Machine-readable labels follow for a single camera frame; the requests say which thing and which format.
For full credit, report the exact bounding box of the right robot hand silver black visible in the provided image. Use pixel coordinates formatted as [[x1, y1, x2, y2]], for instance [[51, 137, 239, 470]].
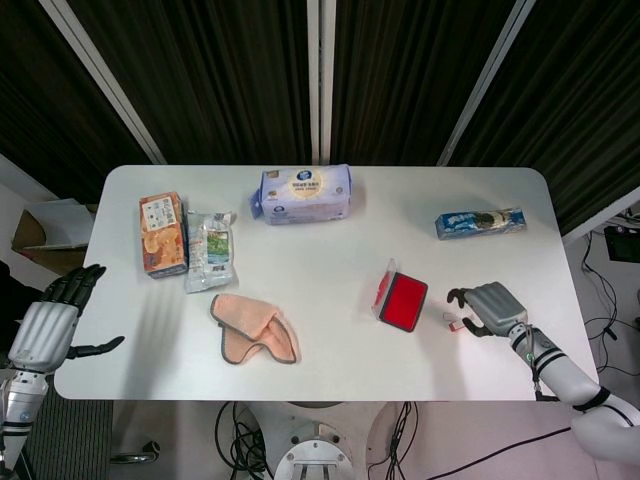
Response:
[[445, 280, 531, 341]]

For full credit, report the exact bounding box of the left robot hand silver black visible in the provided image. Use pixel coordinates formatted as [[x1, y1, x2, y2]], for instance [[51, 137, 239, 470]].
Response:
[[6, 263, 126, 374]]

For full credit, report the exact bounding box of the red and white stamp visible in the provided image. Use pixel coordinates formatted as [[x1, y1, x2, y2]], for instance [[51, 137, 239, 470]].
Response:
[[442, 310, 474, 336]]

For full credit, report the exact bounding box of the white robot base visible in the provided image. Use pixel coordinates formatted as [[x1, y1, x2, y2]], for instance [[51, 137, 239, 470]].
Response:
[[233, 400, 417, 480]]

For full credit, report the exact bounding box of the blue cookie package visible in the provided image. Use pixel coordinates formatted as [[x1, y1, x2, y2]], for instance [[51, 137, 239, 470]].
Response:
[[433, 205, 530, 243]]

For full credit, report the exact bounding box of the red ink pad case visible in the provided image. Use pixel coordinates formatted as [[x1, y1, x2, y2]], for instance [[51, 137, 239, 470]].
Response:
[[371, 257, 430, 334]]

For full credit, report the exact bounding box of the brown cardboard box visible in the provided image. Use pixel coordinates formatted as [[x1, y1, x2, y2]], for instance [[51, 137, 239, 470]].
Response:
[[11, 198, 99, 277]]

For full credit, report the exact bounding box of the black electronic device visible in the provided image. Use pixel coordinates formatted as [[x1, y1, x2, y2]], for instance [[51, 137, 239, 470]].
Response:
[[602, 224, 640, 262]]

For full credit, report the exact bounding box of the orange biscuit box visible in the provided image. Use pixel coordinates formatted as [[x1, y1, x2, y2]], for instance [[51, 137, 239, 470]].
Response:
[[138, 190, 191, 280]]

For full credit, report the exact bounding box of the silver snack bag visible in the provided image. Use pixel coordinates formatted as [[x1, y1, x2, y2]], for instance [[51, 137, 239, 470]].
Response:
[[182, 208, 238, 295]]

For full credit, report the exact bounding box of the pink towel grey trim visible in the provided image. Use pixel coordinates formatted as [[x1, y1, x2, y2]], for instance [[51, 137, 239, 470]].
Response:
[[209, 292, 303, 367]]

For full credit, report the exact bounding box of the lavender tissue pack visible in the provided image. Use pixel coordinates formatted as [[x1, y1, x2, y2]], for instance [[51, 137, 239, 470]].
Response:
[[247, 163, 353, 227]]

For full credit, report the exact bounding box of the black pleated curtain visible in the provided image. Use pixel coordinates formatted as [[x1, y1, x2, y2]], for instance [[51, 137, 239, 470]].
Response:
[[0, 0, 640, 236]]

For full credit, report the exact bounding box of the white frame post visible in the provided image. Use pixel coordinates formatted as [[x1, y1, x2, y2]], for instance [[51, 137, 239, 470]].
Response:
[[305, 0, 338, 166], [39, 0, 169, 166], [436, 0, 537, 168]]

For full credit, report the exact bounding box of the black cable bundle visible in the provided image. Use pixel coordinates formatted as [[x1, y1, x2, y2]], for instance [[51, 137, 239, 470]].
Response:
[[214, 400, 282, 480]]

